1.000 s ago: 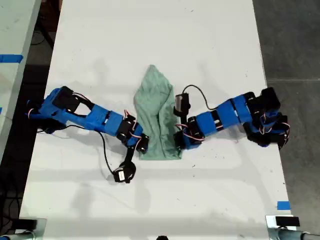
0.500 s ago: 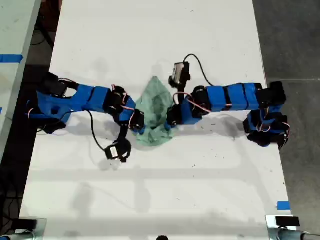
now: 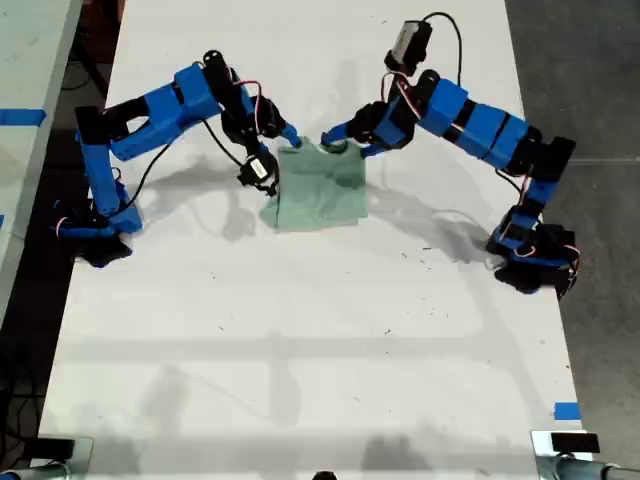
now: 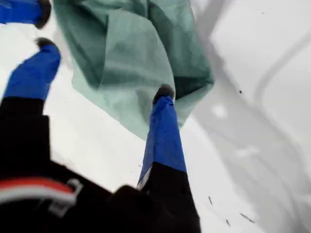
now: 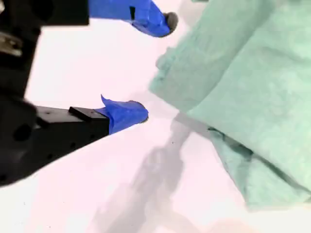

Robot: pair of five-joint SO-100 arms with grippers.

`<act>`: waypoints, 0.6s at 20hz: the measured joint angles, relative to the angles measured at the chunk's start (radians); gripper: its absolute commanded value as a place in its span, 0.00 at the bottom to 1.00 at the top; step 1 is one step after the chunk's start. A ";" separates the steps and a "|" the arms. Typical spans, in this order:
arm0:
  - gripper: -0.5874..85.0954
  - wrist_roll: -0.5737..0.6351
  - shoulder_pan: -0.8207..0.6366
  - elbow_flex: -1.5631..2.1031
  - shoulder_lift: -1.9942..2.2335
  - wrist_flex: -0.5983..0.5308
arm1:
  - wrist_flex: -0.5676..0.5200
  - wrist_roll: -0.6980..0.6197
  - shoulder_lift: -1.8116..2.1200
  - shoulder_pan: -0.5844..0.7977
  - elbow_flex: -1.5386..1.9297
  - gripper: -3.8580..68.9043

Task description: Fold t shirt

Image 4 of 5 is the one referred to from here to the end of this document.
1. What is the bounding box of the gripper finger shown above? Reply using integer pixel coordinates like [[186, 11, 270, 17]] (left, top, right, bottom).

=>
[[0, 37, 61, 158], [137, 84, 202, 227], [0, 0, 52, 30]]

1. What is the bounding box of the pale green T-shirt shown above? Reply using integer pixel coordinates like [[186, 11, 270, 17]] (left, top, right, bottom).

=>
[[52, 0, 215, 141]]

